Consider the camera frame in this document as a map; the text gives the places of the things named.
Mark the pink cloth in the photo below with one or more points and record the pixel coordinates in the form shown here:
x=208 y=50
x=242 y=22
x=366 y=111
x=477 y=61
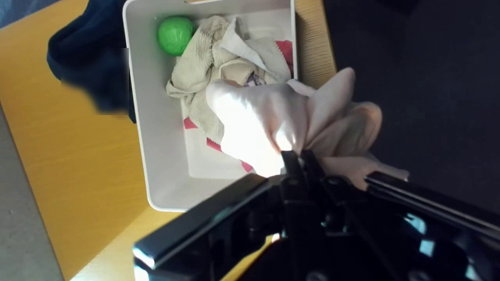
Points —
x=285 y=51

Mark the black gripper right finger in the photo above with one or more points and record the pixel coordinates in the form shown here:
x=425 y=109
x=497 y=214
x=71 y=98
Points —
x=416 y=200

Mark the dark navy cloth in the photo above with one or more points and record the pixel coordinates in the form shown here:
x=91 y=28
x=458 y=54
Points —
x=94 y=56

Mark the green ball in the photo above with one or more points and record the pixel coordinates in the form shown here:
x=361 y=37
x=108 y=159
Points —
x=175 y=34

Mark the off-white terry towel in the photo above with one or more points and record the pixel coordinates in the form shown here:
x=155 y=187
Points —
x=208 y=56

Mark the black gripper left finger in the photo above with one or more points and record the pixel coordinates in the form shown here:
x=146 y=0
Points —
x=219 y=218

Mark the peach cloth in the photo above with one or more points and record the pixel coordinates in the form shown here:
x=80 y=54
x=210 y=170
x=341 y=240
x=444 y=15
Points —
x=260 y=118

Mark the white plastic basket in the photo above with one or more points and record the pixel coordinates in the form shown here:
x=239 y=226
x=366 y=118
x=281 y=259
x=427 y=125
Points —
x=156 y=129

